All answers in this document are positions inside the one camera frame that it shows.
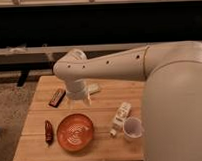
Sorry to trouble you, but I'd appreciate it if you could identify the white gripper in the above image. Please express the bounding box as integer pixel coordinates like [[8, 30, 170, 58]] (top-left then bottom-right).
[[66, 80, 91, 108]]

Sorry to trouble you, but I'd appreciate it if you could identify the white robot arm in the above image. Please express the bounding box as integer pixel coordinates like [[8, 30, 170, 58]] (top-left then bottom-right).
[[53, 41, 202, 161]]

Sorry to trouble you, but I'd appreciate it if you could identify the dark red chili pepper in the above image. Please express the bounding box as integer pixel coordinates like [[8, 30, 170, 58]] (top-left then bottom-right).
[[45, 120, 54, 145]]

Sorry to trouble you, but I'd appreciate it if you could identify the white small bottle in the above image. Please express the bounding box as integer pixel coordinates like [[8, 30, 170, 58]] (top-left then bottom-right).
[[109, 102, 132, 137]]

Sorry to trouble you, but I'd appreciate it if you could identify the wooden table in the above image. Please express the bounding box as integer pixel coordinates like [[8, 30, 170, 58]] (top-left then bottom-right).
[[13, 76, 144, 161]]

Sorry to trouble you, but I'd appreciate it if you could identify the white sponge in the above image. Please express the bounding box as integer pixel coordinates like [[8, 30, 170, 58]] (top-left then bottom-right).
[[88, 83, 101, 94]]

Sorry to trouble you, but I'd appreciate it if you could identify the orange patterned plate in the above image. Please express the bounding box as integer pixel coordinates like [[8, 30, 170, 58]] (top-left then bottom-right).
[[56, 114, 94, 152]]

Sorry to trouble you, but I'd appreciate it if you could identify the white plastic cup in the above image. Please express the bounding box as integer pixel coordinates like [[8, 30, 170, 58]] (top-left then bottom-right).
[[123, 117, 142, 142]]

